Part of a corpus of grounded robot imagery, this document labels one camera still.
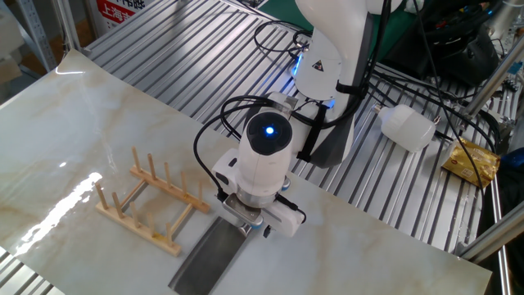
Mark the thick aluminium frame beam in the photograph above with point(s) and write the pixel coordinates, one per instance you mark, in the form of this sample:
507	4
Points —
491	237

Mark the slanted aluminium frame post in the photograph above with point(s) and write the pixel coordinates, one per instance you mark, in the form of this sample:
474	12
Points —
491	82

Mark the wooden peg knife rack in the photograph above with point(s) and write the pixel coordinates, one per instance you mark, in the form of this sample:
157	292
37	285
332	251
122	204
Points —
139	231

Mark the blue round object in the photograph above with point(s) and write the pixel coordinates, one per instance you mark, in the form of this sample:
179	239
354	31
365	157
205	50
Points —
513	159

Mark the red sign with white characters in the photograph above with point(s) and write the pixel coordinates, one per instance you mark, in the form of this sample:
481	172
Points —
116	12

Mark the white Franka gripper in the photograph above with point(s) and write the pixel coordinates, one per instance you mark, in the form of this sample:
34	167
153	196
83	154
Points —
286	219

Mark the gold foil snack packet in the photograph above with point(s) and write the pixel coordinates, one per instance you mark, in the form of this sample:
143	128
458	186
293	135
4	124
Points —
471	162

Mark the white plastic bottle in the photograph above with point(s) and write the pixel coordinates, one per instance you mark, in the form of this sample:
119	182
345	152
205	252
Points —
407	127

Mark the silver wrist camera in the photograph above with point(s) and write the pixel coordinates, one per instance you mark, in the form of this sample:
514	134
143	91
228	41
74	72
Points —
241	211

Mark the green cutting mat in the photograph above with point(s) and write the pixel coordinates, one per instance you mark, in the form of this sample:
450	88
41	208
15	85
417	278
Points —
389	37

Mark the marble pattern table mat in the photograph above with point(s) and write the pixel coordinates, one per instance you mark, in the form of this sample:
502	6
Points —
348	246

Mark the black equipment bag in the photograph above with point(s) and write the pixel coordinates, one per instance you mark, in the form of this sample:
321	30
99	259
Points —
450	49

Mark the steel cleaver knife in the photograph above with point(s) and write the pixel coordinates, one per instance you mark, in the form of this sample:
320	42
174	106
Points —
209	258

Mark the thin aluminium frame post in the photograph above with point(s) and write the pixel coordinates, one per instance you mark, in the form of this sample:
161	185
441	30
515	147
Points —
67	24

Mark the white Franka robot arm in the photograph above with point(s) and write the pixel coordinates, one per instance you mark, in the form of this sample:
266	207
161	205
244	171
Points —
327	41

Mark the perforated steel shelf upright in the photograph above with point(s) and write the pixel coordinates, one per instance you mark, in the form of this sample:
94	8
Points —
37	33

